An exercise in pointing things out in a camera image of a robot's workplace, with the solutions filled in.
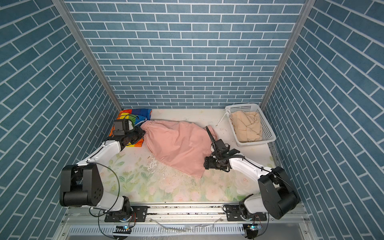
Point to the pink shorts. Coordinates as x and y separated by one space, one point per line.
180 145

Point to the beige shorts in basket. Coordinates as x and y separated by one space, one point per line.
247 126

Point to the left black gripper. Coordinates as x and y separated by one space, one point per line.
140 132

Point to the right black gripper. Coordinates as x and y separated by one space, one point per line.
208 162

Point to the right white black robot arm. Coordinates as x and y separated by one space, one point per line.
277 194

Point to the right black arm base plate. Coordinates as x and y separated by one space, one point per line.
235 213

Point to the white plastic laundry basket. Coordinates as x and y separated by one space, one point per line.
268 133

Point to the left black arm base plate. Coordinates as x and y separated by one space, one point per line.
133 214

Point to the aluminium mounting rail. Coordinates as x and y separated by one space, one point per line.
186 221

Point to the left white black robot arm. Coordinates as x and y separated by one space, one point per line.
81 184

